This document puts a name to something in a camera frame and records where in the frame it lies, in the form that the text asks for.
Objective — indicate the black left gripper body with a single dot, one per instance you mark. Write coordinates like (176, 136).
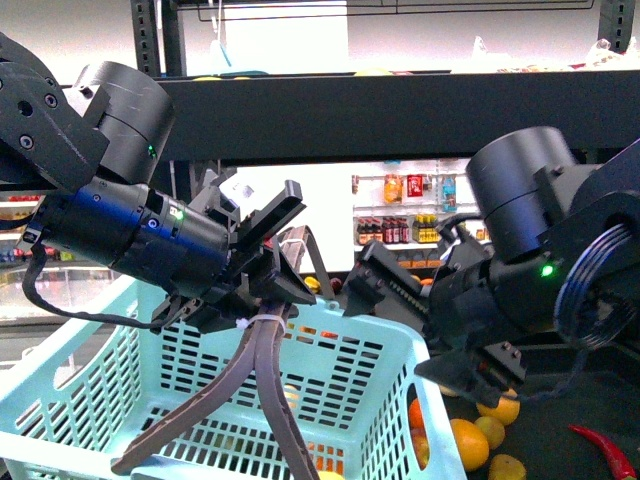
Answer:
(261, 271)

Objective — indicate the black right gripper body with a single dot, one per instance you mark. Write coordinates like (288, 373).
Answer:
(460, 316)

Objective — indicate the yellow lemon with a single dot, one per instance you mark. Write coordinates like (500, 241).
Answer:
(506, 412)

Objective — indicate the teal plastic shopping basket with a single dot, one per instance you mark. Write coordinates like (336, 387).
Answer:
(235, 404)

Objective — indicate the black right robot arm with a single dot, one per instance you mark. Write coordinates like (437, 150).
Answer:
(563, 257)

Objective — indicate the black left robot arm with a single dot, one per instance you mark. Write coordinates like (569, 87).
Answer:
(89, 152)

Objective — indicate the white sauce shelf unit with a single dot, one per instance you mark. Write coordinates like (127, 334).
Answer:
(400, 203)

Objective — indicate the black metal shelf rack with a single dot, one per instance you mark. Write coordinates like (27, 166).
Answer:
(292, 119)

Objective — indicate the blue basket on top shelf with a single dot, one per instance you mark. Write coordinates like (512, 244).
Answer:
(221, 64)

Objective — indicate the white zip tie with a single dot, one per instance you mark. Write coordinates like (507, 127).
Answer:
(251, 323)

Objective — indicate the golden asian pear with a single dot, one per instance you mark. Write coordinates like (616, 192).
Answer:
(472, 444)

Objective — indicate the red chili pepper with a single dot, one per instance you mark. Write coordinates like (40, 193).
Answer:
(618, 464)

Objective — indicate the clear bagged produce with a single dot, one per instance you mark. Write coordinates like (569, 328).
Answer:
(482, 60)
(602, 57)

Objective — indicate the clear bagged produce far right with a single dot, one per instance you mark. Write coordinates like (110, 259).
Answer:
(602, 57)

